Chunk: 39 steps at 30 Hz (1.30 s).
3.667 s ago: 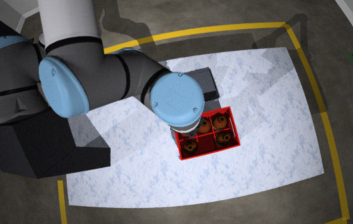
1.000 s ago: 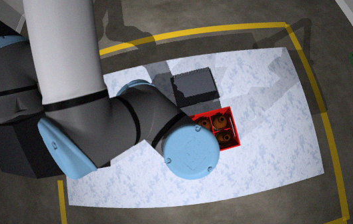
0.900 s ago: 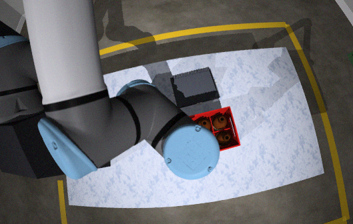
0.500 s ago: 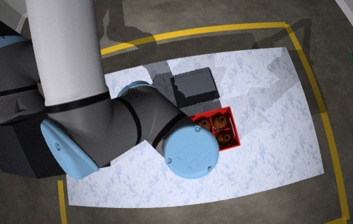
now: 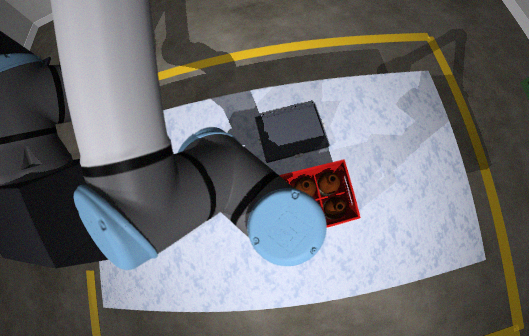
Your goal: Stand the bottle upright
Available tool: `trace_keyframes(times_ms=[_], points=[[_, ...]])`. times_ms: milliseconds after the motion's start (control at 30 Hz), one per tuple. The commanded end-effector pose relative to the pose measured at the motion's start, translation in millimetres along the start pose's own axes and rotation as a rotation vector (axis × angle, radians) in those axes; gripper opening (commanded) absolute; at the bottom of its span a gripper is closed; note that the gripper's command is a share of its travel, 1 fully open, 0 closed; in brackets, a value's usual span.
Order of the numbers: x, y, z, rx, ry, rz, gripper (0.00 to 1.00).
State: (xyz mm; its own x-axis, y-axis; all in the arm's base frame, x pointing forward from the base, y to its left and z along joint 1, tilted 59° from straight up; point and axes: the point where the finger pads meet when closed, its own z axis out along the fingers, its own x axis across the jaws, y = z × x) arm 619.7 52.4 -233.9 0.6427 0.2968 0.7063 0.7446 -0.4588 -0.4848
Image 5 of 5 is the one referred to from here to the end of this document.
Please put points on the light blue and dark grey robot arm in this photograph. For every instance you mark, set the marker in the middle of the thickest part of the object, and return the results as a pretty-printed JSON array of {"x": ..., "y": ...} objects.
[{"x": 138, "y": 199}]

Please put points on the red crate with dividers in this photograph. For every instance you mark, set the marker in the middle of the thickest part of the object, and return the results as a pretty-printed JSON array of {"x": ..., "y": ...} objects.
[{"x": 339, "y": 168}]

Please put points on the orange-brown bottle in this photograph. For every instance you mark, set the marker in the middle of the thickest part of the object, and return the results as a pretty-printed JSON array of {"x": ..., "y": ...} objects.
[
  {"x": 306, "y": 184},
  {"x": 328, "y": 183}
]

